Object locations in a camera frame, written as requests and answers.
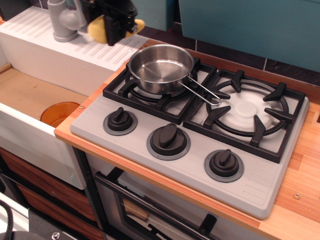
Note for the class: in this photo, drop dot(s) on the white toy sink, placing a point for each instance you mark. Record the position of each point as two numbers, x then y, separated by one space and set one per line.
37 72

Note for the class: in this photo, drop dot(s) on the black burner grate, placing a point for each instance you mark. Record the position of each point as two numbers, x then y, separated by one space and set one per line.
260 118
173 107

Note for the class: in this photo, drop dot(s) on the orange plastic plate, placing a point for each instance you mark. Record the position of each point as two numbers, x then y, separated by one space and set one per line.
57 113

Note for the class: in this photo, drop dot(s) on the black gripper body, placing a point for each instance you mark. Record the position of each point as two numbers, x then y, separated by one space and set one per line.
115 8

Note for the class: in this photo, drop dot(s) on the black middle stove knob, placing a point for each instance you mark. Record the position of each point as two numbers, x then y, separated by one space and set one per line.
168 143

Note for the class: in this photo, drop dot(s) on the toy oven door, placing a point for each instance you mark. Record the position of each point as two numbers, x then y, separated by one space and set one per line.
111 182

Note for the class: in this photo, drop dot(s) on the yellow stuffed duck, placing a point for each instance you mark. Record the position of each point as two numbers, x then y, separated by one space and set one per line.
96 30

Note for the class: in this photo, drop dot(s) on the black stove knob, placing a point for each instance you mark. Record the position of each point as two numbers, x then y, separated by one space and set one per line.
120 122
168 143
224 166

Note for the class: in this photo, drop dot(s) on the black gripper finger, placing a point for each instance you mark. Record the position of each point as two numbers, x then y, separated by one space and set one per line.
117 28
92 11

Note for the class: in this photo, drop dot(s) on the grey toy stove top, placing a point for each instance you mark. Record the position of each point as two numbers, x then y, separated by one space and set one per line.
254 193

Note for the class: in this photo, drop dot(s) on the wooden drawer cabinet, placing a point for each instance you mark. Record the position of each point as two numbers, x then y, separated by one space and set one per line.
57 201

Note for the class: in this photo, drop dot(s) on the black right burner grate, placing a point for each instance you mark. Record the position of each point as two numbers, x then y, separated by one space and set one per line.
260 118

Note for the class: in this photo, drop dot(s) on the black left burner grate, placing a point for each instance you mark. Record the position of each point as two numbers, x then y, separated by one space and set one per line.
173 107

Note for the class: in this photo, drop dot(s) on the stainless steel pan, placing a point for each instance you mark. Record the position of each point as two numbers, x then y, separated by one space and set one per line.
165 69

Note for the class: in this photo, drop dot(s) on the black right stove knob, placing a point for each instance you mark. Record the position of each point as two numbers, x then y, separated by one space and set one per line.
224 166

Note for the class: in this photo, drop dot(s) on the black left stove knob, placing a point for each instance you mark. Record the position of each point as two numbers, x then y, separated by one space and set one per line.
120 122

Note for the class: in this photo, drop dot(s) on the grey toy faucet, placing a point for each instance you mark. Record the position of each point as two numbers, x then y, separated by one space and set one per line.
65 22

